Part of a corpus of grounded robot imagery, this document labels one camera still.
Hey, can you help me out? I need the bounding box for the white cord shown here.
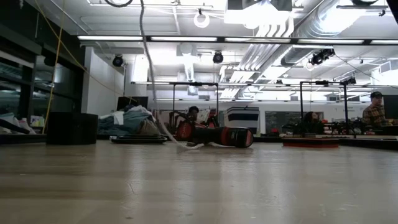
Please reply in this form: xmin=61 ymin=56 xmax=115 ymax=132
xmin=139 ymin=0 xmax=237 ymax=151

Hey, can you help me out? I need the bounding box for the black cord spool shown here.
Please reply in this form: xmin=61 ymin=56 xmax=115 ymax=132
xmin=104 ymin=0 xmax=134 ymax=9

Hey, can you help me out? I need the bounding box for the person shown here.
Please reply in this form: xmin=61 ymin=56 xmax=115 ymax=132
xmin=362 ymin=91 xmax=389 ymax=127
xmin=303 ymin=111 xmax=322 ymax=126
xmin=188 ymin=105 xmax=200 ymax=123

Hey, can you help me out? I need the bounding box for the white blue cabinet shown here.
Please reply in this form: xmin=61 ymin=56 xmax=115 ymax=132
xmin=223 ymin=106 xmax=261 ymax=135

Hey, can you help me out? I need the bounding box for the black display screen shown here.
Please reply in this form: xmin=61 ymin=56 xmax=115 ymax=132
xmin=116 ymin=96 xmax=149 ymax=111

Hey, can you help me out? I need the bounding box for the pile of cloths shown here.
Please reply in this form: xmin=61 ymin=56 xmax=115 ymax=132
xmin=98 ymin=105 xmax=161 ymax=136

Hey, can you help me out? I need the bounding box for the red square tray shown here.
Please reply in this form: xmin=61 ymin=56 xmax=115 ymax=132
xmin=282 ymin=138 xmax=340 ymax=149

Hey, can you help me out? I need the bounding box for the pile of plastic bags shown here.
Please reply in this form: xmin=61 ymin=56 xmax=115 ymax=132
xmin=0 ymin=112 xmax=37 ymax=135

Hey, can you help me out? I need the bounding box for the black monitor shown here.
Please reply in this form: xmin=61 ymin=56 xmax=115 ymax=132
xmin=382 ymin=95 xmax=398 ymax=120

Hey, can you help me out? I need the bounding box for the black robot station frame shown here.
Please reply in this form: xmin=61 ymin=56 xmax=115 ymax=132
xmin=299 ymin=80 xmax=349 ymax=138
xmin=172 ymin=82 xmax=219 ymax=125

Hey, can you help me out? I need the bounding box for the red black cordless drill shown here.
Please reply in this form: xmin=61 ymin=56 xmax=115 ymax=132
xmin=175 ymin=119 xmax=254 ymax=149

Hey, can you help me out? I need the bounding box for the black aluminium rig frame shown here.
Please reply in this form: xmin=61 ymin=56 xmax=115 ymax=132
xmin=0 ymin=34 xmax=398 ymax=152

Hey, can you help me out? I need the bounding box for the white hanging ring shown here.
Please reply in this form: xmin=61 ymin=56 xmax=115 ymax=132
xmin=193 ymin=12 xmax=211 ymax=29

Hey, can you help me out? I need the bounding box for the grey duct tape roll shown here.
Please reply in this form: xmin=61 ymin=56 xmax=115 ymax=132
xmin=46 ymin=111 xmax=99 ymax=146

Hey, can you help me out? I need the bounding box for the black ceiling camera mount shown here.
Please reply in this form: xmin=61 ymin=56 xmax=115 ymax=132
xmin=310 ymin=48 xmax=336 ymax=66

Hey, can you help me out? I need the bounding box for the yellow extension cable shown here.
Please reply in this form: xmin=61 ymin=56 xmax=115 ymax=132
xmin=34 ymin=0 xmax=137 ymax=134

